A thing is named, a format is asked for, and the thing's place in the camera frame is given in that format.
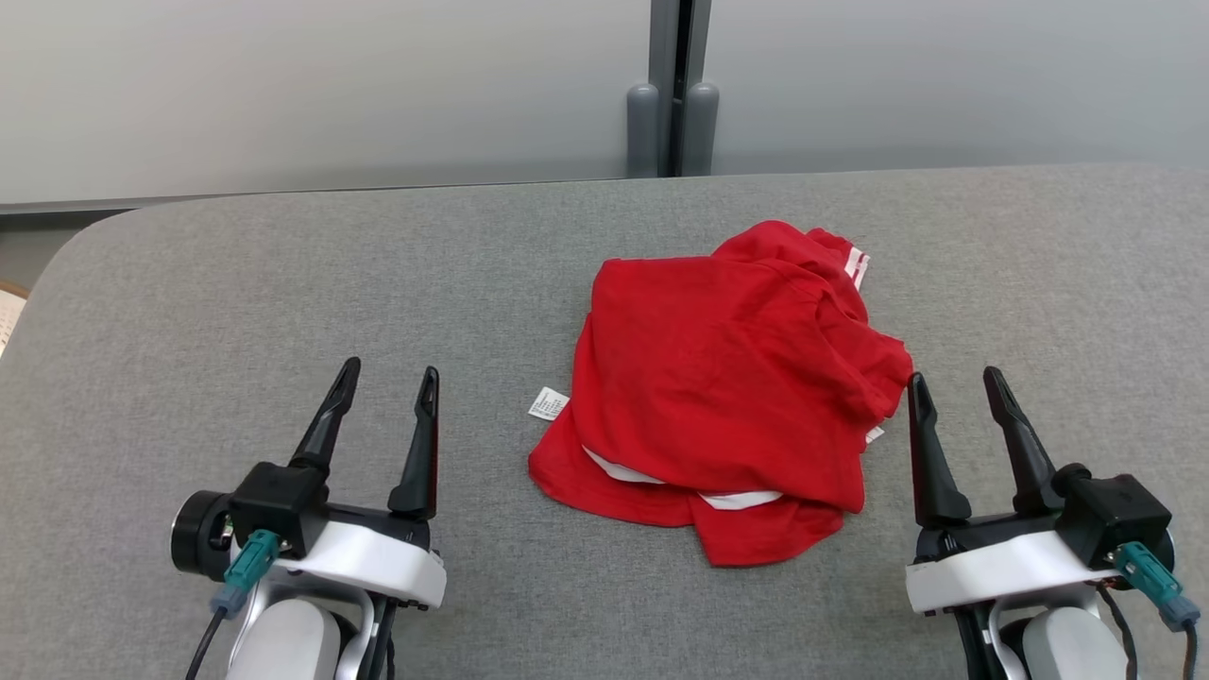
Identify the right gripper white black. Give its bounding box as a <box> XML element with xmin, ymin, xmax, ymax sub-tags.
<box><xmin>905</xmin><ymin>366</ymin><xmax>1177</xmax><ymax>615</ymax></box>

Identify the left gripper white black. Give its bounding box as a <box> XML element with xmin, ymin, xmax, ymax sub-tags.
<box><xmin>171</xmin><ymin>357</ymin><xmax>447</xmax><ymax>611</ymax></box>

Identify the red Bulls 23 jersey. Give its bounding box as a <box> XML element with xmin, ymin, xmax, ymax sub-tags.
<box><xmin>527</xmin><ymin>220</ymin><xmax>915</xmax><ymax>516</ymax></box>

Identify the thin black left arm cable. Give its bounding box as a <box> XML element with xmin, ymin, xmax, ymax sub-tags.
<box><xmin>364</xmin><ymin>597</ymin><xmax>400</xmax><ymax>680</ymax></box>

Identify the right cable with teal connector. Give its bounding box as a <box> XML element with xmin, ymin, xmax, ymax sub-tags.
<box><xmin>1113</xmin><ymin>543</ymin><xmax>1200</xmax><ymax>680</ymax></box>

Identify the braided dark right arm cable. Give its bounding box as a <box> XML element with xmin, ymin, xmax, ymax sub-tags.
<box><xmin>1096</xmin><ymin>586</ymin><xmax>1139</xmax><ymax>680</ymax></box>

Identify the grey floor rail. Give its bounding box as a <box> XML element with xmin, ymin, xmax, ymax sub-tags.
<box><xmin>0</xmin><ymin>176</ymin><xmax>629</xmax><ymax>216</ymax></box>

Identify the grey cylindrical post cover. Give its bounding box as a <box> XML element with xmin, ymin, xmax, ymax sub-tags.
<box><xmin>626</xmin><ymin>83</ymin><xmax>660</xmax><ymax>179</ymax></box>
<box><xmin>683</xmin><ymin>82</ymin><xmax>720</xmax><ymax>177</ymax></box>

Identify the dark grey partition post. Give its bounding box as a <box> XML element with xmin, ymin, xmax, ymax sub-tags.
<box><xmin>650</xmin><ymin>0</ymin><xmax>712</xmax><ymax>178</ymax></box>

